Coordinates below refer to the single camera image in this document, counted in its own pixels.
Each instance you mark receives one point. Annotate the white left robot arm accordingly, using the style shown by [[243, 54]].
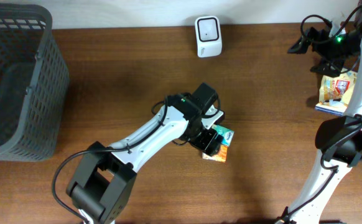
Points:
[[102, 183]]

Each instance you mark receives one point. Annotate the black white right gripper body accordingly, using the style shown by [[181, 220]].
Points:
[[333, 55]]

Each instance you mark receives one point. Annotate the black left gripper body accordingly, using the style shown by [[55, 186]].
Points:
[[210, 142]]

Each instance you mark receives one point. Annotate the grey plastic mesh basket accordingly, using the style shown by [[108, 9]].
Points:
[[33, 83]]

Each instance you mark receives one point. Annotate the beige wet wipes pack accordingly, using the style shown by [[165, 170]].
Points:
[[335, 93]]

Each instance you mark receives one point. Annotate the white barcode scanner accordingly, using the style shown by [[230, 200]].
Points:
[[208, 36]]

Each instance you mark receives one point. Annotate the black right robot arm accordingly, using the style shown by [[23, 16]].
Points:
[[339, 140]]

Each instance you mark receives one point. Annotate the teal tissue pack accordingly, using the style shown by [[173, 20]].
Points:
[[226, 133]]

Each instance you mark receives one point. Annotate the orange tissue pack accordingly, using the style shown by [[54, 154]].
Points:
[[219, 157]]

